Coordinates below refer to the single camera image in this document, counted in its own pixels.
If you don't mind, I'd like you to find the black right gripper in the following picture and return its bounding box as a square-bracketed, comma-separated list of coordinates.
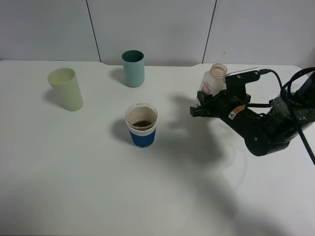
[189, 89, 266, 133]

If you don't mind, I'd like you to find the clear plastic drink bottle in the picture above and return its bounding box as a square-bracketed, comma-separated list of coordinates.
[199, 63, 227, 96]

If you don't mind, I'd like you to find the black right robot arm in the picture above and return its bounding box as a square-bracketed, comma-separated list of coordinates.
[190, 67, 315, 156]

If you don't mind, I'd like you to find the glass cup with blue sleeve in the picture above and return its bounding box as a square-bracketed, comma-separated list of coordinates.
[125, 103, 158, 148]

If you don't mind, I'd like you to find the teal plastic cup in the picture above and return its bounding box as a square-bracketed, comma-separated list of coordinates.
[122, 50, 145, 88]

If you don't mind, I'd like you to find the pale green plastic cup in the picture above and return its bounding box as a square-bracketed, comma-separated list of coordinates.
[47, 68, 83, 112]

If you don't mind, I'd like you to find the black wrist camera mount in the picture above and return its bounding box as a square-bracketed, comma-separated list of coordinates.
[224, 67, 260, 99]

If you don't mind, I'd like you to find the black camera cable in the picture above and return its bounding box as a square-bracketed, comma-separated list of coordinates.
[246, 69, 315, 167]

